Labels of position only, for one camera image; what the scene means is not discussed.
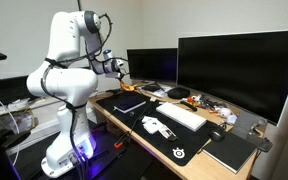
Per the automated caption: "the black oval case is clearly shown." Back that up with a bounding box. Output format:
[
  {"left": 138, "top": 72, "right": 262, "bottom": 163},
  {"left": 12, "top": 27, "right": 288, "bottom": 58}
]
[{"left": 166, "top": 86, "right": 191, "bottom": 100}]

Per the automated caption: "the white hanging cable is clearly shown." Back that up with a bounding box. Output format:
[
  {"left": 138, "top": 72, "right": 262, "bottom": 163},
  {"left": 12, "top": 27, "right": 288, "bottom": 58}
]
[{"left": 0, "top": 77, "right": 22, "bottom": 168}]

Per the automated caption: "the black computer mouse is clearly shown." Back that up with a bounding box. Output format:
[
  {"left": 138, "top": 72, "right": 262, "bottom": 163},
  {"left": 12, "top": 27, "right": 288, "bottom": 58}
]
[{"left": 208, "top": 127, "right": 226, "bottom": 143}]

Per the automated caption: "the small white card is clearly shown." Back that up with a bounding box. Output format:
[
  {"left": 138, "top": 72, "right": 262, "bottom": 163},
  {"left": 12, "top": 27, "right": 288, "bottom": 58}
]
[{"left": 141, "top": 115, "right": 154, "bottom": 124}]

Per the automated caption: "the small black monitor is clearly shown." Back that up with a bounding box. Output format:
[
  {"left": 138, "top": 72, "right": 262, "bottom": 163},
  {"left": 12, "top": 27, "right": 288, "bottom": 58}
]
[{"left": 126, "top": 47, "right": 179, "bottom": 83}]

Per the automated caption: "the black and white remote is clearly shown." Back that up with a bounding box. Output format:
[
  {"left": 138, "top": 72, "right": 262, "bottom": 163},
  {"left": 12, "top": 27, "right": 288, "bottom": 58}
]
[{"left": 157, "top": 125, "right": 179, "bottom": 143}]

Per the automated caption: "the black stand base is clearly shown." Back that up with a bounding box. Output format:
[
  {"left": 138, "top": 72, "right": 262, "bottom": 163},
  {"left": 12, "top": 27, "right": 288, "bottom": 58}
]
[{"left": 246, "top": 134, "right": 274, "bottom": 154}]

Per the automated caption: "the wooden desk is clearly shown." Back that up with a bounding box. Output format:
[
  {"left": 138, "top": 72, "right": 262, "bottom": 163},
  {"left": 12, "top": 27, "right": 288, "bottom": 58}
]
[{"left": 86, "top": 79, "right": 269, "bottom": 180}]

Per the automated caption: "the black perforated robot table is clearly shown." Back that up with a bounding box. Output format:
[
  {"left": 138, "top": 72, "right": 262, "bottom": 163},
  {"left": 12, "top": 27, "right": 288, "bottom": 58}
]
[{"left": 9, "top": 119, "right": 153, "bottom": 180}]

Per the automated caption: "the pile of small colourful items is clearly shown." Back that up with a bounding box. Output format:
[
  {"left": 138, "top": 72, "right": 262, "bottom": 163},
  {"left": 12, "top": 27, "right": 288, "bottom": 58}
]
[{"left": 186, "top": 93, "right": 219, "bottom": 115}]

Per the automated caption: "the orange handled clamp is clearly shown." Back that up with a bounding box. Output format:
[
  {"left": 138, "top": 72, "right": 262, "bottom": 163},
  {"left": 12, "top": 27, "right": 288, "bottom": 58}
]
[{"left": 113, "top": 131, "right": 132, "bottom": 150}]

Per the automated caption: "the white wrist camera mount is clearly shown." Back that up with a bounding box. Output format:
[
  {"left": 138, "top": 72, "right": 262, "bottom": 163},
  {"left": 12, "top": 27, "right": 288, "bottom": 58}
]
[{"left": 104, "top": 58, "right": 125, "bottom": 80}]

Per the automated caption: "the white keyboard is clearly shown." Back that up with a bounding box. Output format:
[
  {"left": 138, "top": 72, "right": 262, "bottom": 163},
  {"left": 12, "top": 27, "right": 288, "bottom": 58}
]
[{"left": 155, "top": 101, "right": 208, "bottom": 133}]

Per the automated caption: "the large black monitor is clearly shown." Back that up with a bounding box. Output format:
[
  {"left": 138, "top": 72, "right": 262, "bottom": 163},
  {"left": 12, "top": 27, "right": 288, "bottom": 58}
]
[{"left": 176, "top": 29, "right": 288, "bottom": 126}]

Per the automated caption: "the white round figurine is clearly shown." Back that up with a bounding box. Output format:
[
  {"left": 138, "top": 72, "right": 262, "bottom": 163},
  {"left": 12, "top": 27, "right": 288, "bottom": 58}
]
[{"left": 218, "top": 106, "right": 239, "bottom": 125}]

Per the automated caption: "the black desk mat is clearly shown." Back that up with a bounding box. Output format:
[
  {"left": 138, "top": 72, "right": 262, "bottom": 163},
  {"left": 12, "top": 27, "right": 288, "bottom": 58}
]
[{"left": 95, "top": 90, "right": 224, "bottom": 167}]

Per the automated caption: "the cluttered low shelf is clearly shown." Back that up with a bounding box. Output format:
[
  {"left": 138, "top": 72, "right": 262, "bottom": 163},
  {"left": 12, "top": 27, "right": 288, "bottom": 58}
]
[{"left": 0, "top": 97, "right": 39, "bottom": 135}]

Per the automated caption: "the black book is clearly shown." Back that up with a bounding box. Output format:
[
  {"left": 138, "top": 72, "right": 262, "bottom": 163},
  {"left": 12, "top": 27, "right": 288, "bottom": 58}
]
[{"left": 112, "top": 94, "right": 148, "bottom": 115}]

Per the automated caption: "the black cable bundle on arm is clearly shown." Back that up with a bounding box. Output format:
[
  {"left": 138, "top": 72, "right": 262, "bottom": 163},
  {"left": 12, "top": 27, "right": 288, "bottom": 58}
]
[{"left": 39, "top": 12, "right": 114, "bottom": 169}]

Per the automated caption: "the black device on papers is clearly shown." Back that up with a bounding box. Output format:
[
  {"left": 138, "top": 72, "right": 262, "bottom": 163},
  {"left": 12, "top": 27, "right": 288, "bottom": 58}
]
[{"left": 143, "top": 84, "right": 162, "bottom": 93}]

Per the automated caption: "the black stick remote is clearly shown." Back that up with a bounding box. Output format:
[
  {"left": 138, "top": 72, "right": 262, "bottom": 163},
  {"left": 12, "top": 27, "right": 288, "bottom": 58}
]
[{"left": 179, "top": 100, "right": 199, "bottom": 112}]

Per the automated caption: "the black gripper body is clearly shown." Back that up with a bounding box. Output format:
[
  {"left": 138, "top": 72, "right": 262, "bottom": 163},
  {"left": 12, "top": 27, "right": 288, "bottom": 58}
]
[{"left": 114, "top": 63, "right": 129, "bottom": 80}]

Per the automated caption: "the orange cloth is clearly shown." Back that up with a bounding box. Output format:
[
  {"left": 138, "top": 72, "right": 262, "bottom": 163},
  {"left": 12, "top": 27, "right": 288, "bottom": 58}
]
[{"left": 118, "top": 79, "right": 139, "bottom": 92}]

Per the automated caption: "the black flat notebook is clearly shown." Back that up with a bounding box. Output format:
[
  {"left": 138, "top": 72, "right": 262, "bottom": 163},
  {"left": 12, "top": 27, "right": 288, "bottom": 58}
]
[{"left": 201, "top": 131, "right": 259, "bottom": 175}]

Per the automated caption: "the grey monitor stand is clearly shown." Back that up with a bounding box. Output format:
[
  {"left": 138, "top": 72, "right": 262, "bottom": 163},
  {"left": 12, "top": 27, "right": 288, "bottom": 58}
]
[{"left": 230, "top": 109, "right": 269, "bottom": 140}]

